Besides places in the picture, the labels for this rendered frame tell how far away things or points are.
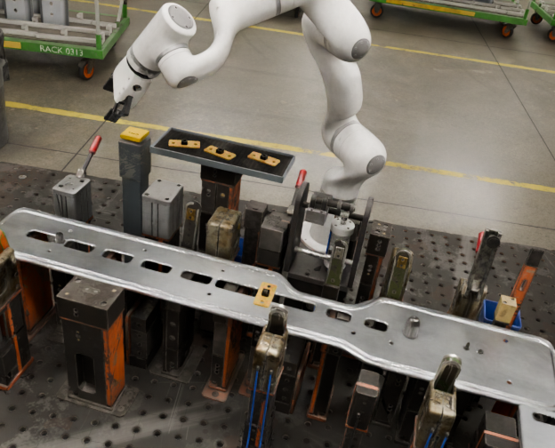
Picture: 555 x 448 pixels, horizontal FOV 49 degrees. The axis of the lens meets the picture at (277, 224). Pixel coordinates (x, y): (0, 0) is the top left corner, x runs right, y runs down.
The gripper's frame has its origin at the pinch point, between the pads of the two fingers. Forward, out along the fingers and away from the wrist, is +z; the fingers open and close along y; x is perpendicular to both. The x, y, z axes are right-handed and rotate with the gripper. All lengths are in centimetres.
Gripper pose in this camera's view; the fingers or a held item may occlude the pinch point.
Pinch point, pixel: (110, 102)
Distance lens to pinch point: 154.9
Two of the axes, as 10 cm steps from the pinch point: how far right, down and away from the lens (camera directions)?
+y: -1.5, -8.8, 4.5
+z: -6.4, 4.4, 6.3
